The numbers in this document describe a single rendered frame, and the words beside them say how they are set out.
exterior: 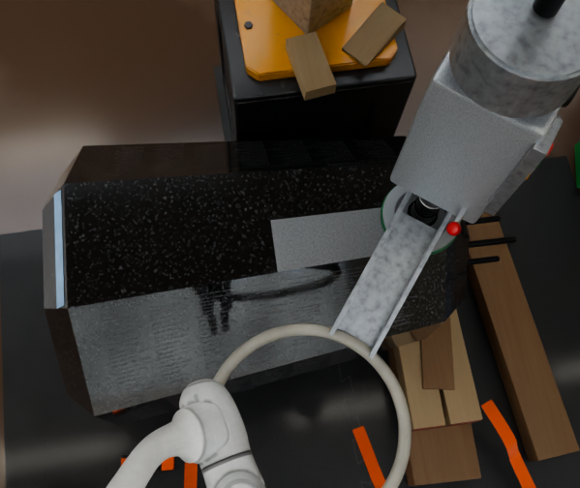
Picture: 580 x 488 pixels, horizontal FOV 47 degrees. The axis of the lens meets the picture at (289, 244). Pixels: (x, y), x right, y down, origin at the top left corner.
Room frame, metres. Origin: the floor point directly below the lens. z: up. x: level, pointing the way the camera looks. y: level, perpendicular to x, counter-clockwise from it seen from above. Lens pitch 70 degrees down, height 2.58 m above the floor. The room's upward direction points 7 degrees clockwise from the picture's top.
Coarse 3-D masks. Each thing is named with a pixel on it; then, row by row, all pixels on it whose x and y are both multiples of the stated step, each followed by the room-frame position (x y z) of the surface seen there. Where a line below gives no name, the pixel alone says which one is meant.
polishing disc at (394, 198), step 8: (392, 192) 0.79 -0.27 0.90; (400, 192) 0.79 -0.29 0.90; (392, 200) 0.76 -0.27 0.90; (400, 200) 0.76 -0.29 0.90; (408, 200) 0.77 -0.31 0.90; (384, 208) 0.74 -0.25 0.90; (392, 208) 0.74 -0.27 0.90; (440, 208) 0.75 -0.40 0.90; (384, 216) 0.71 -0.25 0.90; (392, 216) 0.72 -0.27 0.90; (440, 216) 0.73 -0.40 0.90; (456, 216) 0.74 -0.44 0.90; (384, 224) 0.69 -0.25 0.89; (440, 224) 0.71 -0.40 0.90; (440, 240) 0.66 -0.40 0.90; (448, 240) 0.66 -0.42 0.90; (440, 248) 0.64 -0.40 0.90
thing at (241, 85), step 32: (224, 0) 1.49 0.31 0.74; (224, 32) 1.36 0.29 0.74; (224, 64) 1.54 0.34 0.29; (224, 96) 1.56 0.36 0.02; (256, 96) 1.14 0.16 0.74; (288, 96) 1.16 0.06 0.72; (352, 96) 1.22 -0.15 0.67; (384, 96) 1.25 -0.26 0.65; (224, 128) 1.41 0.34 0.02; (256, 128) 1.13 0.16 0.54; (288, 128) 1.17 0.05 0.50; (320, 128) 1.20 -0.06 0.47; (352, 128) 1.24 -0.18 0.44; (384, 128) 1.26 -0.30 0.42
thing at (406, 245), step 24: (408, 192) 0.70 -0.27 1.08; (408, 216) 0.66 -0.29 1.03; (384, 240) 0.59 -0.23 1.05; (408, 240) 0.61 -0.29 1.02; (432, 240) 0.59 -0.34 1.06; (384, 264) 0.54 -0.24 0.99; (408, 264) 0.55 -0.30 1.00; (360, 288) 0.48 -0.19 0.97; (384, 288) 0.49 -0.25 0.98; (408, 288) 0.48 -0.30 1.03; (360, 312) 0.42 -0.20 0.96; (384, 312) 0.43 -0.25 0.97; (360, 336) 0.37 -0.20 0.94; (384, 336) 0.36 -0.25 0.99
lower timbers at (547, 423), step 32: (480, 224) 1.06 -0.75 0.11; (480, 256) 0.93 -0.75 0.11; (480, 288) 0.80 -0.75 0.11; (512, 288) 0.81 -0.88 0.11; (512, 320) 0.68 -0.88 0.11; (512, 352) 0.56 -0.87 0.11; (544, 352) 0.57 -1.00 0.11; (512, 384) 0.44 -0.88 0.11; (544, 384) 0.45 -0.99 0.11; (544, 416) 0.34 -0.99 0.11; (416, 448) 0.17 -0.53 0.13; (448, 448) 0.18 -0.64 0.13; (544, 448) 0.22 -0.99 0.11; (576, 448) 0.24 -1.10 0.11; (416, 480) 0.07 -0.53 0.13; (448, 480) 0.08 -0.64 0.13
